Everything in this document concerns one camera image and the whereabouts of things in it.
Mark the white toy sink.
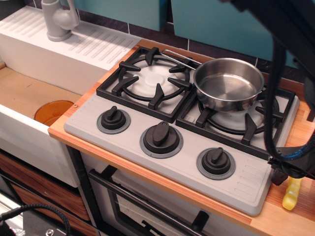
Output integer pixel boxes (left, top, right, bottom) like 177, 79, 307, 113
0, 6, 140, 187

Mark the black right burner grate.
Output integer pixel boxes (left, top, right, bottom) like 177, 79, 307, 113
176, 86, 300, 160

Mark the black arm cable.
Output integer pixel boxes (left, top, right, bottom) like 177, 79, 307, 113
263, 36, 315, 162

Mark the black middle stove knob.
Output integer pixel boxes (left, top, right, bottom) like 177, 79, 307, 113
140, 121, 184, 159

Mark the grey toy stove top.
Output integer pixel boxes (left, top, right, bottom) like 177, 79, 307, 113
63, 46, 301, 217

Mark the black burner grate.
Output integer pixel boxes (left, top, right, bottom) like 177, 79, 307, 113
96, 47, 199, 122
176, 86, 300, 160

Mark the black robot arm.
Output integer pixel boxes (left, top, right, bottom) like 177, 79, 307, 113
230, 0, 315, 185

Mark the stainless steel pan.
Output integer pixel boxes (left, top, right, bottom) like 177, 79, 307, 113
160, 49, 265, 113

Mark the black right stove knob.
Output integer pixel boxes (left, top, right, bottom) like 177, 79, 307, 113
196, 147, 236, 180

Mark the orange plastic plate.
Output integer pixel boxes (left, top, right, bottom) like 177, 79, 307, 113
34, 100, 74, 126

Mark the black left stove knob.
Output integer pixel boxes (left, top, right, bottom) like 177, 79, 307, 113
96, 106, 131, 135

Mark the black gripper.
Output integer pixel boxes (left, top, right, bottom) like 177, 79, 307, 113
267, 146, 315, 185

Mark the wood grain drawer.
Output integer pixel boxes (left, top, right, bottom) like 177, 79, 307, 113
0, 150, 96, 236

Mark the grey toy faucet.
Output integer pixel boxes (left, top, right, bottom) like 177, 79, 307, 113
41, 0, 80, 42

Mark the black stove knob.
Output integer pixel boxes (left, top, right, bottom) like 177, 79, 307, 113
96, 106, 131, 135
196, 147, 236, 180
140, 121, 184, 159

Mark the toy oven door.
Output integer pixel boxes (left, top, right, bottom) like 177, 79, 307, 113
89, 166, 249, 236

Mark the black braided cable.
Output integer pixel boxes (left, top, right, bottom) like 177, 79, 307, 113
0, 203, 71, 236

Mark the yellow toy fry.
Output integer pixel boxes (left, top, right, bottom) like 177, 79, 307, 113
282, 177, 303, 210

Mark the black left burner grate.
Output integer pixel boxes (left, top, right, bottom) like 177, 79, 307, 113
96, 47, 199, 122

